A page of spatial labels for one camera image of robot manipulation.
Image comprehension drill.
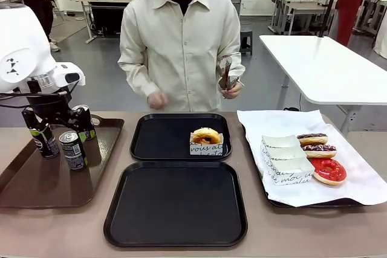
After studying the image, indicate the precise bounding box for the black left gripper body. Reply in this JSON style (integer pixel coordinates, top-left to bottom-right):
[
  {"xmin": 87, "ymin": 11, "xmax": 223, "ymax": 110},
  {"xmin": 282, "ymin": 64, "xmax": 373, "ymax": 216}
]
[{"xmin": 27, "ymin": 79, "xmax": 73, "ymax": 124}]

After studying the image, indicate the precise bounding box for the black green drink can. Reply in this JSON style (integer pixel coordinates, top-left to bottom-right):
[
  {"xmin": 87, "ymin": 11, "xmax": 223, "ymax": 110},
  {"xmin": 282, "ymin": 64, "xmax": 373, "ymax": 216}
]
[
  {"xmin": 59, "ymin": 130, "xmax": 89, "ymax": 172},
  {"xmin": 28, "ymin": 123, "xmax": 60, "ymax": 160},
  {"xmin": 72, "ymin": 104, "xmax": 97, "ymax": 141}
]

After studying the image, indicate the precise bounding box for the chocolate glazed donut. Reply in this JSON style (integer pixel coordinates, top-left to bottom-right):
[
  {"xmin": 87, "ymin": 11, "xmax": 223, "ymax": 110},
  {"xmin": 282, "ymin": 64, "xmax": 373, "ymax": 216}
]
[{"xmin": 296, "ymin": 132, "xmax": 329, "ymax": 147}]

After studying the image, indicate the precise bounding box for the chocolate sprinkled donut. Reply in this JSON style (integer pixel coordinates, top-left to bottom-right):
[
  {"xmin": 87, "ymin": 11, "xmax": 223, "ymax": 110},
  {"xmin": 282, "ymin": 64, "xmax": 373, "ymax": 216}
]
[{"xmin": 302, "ymin": 143, "xmax": 337, "ymax": 159}]

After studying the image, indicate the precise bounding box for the red glazed donut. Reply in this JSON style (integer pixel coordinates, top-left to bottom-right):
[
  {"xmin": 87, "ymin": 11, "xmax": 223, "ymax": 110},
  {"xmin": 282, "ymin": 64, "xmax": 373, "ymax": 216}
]
[{"xmin": 310, "ymin": 157, "xmax": 348, "ymax": 187}]

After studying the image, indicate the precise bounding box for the person's right forearm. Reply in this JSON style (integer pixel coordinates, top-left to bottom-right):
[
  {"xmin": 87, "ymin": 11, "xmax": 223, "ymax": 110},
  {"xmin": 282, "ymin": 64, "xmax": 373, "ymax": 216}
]
[{"xmin": 117, "ymin": 55, "xmax": 155, "ymax": 102}]

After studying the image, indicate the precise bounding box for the person's left forearm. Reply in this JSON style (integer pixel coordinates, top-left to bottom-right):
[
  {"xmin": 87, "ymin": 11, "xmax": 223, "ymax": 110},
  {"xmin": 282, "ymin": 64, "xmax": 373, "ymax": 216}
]
[{"xmin": 225, "ymin": 55, "xmax": 246, "ymax": 82}]

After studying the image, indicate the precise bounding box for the person's right hand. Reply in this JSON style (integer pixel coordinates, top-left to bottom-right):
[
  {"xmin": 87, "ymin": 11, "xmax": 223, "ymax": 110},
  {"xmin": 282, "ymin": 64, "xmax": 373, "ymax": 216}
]
[{"xmin": 147, "ymin": 91, "xmax": 169, "ymax": 111}]

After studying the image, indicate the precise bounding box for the person's left hand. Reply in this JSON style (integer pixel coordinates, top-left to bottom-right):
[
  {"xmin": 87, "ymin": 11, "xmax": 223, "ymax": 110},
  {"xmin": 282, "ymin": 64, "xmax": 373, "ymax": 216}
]
[{"xmin": 220, "ymin": 80, "xmax": 243, "ymax": 100}]

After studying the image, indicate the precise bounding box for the brown plastic tray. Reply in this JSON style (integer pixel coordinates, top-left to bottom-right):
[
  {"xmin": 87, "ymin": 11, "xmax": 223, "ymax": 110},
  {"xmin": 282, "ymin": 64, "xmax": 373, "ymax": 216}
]
[{"xmin": 0, "ymin": 114, "xmax": 125, "ymax": 210}]

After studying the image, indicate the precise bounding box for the black square serving tray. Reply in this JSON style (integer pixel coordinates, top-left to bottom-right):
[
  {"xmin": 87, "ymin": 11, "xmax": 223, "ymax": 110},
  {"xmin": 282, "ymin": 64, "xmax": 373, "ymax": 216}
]
[
  {"xmin": 129, "ymin": 112, "xmax": 233, "ymax": 162},
  {"xmin": 103, "ymin": 161, "xmax": 249, "ymax": 248}
]

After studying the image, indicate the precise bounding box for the person in cream shirt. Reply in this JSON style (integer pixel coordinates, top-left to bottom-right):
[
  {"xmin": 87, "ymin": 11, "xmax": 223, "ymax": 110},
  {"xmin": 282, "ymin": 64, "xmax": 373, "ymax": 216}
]
[{"xmin": 117, "ymin": 0, "xmax": 246, "ymax": 113}]

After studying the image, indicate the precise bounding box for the plain glazed donut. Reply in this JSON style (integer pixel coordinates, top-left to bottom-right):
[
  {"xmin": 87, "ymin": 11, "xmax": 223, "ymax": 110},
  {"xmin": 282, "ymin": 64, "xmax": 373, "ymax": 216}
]
[{"xmin": 190, "ymin": 127, "xmax": 221, "ymax": 145}]

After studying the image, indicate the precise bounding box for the grey plastic stool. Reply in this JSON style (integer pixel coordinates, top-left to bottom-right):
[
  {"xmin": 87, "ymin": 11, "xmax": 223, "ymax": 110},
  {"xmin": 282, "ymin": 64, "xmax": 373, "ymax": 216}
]
[{"xmin": 240, "ymin": 27, "xmax": 253, "ymax": 56}]

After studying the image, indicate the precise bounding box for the black tray with white paper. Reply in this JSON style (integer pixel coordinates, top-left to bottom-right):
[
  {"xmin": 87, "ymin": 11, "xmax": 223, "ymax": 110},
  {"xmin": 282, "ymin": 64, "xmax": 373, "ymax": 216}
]
[{"xmin": 236, "ymin": 109, "xmax": 387, "ymax": 208}]

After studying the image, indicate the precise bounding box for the black paper-lined tray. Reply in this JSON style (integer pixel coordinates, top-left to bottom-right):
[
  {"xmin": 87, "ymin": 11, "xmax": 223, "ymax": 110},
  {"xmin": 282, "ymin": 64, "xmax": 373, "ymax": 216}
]
[{"xmin": 255, "ymin": 161, "xmax": 368, "ymax": 210}]

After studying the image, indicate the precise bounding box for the white table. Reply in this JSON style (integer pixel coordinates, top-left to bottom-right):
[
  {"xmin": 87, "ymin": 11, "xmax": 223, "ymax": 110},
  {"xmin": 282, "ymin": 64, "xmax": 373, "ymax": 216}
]
[{"xmin": 259, "ymin": 34, "xmax": 387, "ymax": 134}]

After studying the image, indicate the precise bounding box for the black stand pole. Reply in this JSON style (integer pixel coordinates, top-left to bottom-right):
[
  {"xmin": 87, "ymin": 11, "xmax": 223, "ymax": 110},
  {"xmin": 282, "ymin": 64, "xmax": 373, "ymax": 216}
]
[{"xmin": 317, "ymin": 0, "xmax": 345, "ymax": 38}]

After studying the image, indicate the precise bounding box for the person in red dress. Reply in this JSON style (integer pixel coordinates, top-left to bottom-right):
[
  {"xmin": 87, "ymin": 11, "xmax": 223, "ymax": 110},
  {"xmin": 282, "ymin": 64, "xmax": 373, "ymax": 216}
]
[{"xmin": 328, "ymin": 0, "xmax": 366, "ymax": 47}]

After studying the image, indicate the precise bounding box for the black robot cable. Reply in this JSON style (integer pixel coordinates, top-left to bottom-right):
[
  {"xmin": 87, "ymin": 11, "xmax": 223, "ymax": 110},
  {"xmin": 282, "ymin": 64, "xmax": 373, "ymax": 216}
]
[{"xmin": 0, "ymin": 90, "xmax": 73, "ymax": 108}]

